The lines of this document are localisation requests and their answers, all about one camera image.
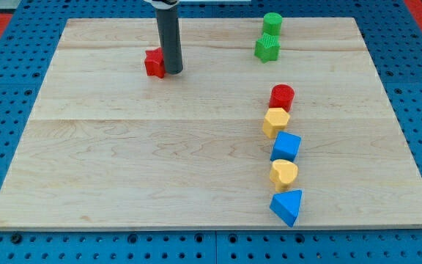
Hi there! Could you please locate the red star block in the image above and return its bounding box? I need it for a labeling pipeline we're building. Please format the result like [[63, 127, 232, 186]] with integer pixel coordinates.
[[144, 47, 166, 78]]

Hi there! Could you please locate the green star block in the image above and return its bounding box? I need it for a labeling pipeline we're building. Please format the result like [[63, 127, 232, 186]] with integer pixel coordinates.
[[254, 33, 281, 63]]

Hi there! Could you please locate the yellow hexagon block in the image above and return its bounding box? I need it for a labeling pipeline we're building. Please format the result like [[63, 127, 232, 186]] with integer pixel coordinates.
[[262, 108, 290, 139]]

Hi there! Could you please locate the blue cube block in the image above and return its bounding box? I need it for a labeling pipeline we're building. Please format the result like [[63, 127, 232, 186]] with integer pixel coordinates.
[[270, 131, 302, 161]]

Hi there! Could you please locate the red cylinder block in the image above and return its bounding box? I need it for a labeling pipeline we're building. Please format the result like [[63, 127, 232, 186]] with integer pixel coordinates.
[[269, 84, 295, 112]]

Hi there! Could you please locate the yellow heart block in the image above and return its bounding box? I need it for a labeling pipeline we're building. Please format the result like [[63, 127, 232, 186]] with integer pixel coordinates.
[[270, 159, 298, 192]]

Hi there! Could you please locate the blue triangle block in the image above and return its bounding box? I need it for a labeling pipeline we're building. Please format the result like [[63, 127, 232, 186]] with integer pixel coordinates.
[[270, 189, 303, 227]]

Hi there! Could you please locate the light wooden board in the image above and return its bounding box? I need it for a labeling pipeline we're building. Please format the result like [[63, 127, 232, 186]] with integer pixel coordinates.
[[0, 18, 422, 232]]

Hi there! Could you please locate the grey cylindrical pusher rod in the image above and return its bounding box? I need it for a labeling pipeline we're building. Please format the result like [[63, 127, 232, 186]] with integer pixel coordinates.
[[151, 0, 183, 75]]

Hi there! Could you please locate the green cylinder block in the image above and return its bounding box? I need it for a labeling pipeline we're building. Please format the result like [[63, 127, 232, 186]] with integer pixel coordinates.
[[262, 12, 283, 36]]

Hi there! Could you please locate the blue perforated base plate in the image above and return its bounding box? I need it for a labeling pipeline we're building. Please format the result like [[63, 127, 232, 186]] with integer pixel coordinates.
[[0, 0, 422, 263]]

